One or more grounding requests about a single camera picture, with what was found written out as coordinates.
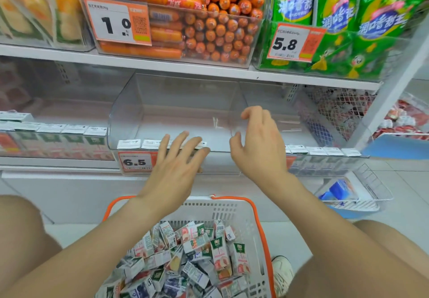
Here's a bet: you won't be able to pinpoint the white shopping basket orange handles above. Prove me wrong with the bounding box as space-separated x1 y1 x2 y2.
95 194 277 298

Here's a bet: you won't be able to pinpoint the person's leg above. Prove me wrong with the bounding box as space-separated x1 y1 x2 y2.
0 195 63 288
286 220 429 298

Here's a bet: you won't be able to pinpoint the person's right hand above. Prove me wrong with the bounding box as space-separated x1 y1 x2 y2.
229 106 293 188

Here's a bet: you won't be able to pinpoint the bin of juice cartons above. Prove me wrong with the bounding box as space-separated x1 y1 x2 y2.
285 144 362 176
0 111 115 161

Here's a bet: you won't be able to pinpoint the person's left forearm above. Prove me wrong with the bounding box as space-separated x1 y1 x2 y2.
0 197 175 298

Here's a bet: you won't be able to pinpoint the person's right forearm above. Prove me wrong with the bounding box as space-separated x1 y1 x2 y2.
265 170 429 298

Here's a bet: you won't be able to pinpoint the stack of orange sausages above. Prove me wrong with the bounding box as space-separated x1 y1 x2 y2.
85 0 265 64

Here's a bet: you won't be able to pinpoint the person's right leg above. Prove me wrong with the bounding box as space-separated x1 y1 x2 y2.
286 220 429 298

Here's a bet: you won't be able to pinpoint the row of yellow food packs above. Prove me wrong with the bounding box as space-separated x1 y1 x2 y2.
0 0 84 45

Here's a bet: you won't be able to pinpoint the stack of green packets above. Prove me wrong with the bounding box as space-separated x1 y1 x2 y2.
258 0 429 80

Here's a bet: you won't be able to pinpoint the person's right white shoe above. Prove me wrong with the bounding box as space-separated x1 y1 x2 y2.
271 256 294 297

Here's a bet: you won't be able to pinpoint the stack of pink snack packets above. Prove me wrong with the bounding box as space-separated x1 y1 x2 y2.
0 63 34 111

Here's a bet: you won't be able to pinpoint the pile of small juice cartons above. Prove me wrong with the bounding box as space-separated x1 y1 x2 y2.
95 220 252 298

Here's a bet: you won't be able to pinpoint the blue panel wire basket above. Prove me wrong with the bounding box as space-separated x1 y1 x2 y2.
328 205 371 220
362 90 429 161

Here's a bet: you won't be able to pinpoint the heap of red white packets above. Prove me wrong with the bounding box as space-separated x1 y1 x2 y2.
372 98 429 141

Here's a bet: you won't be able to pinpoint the person's left hand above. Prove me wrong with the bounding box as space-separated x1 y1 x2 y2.
138 130 211 222

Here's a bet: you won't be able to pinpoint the person's left leg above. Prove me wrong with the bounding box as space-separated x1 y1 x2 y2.
0 195 63 288

